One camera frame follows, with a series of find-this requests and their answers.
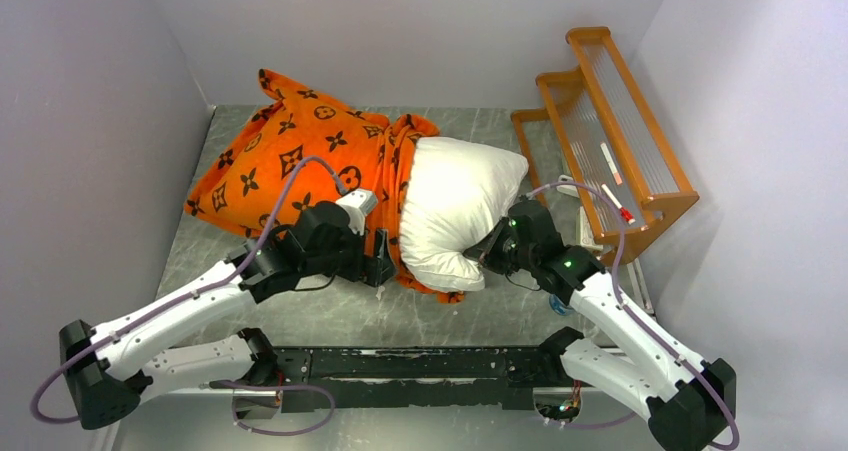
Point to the orange patterned pillowcase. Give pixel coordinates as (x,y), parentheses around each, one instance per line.
(304,148)

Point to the small white box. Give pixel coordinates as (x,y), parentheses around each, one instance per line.
(566,188)

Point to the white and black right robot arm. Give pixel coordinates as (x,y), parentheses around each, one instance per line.
(686,401)

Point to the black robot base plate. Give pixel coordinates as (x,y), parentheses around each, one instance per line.
(509,377)

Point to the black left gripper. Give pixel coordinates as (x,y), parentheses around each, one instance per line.
(376,268)

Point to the white pillow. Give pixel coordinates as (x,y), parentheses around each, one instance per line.
(457,192)

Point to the white pink test strip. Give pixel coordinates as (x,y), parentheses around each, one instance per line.
(611,163)

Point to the red capped white marker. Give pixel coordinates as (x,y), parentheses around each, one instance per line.
(617,204)

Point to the orange wooden shelf rack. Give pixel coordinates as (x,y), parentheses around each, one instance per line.
(608,136)

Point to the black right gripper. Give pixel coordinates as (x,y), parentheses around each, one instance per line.
(482,252)

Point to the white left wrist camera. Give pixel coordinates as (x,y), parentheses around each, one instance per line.
(358,204)

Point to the blue capped plastic bottle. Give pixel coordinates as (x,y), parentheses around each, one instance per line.
(559,307)

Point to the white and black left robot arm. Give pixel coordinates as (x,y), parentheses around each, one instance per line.
(112,368)

